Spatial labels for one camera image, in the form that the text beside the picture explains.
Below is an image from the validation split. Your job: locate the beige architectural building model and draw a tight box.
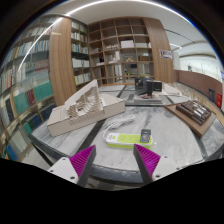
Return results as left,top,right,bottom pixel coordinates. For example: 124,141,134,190
47,80,125,137

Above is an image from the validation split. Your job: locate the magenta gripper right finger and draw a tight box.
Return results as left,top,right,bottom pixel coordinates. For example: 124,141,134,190
132,143,181,185

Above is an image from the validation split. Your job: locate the glass-front bookcase with books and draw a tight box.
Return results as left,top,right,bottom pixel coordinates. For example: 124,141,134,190
0,15,91,161

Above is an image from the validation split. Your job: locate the white model at table rear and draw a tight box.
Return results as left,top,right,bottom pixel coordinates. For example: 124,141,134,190
162,83,181,96

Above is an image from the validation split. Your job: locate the black device on table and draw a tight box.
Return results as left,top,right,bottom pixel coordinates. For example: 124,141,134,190
135,78,162,96

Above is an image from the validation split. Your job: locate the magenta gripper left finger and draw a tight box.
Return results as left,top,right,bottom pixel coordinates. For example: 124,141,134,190
47,144,97,188

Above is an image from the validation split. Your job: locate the dark grey charger plug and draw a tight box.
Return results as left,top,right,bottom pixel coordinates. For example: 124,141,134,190
140,129,151,143

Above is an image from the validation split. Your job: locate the wooden open bookshelf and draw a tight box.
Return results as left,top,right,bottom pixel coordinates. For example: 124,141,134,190
88,17,154,85

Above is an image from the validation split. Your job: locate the white green power strip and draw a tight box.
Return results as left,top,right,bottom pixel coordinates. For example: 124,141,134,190
105,133,153,148

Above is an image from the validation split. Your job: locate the white power strip cable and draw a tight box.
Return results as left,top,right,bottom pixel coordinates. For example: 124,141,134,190
101,113,137,141

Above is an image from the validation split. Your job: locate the dark brown model on board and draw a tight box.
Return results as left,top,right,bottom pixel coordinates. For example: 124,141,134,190
165,100,216,137

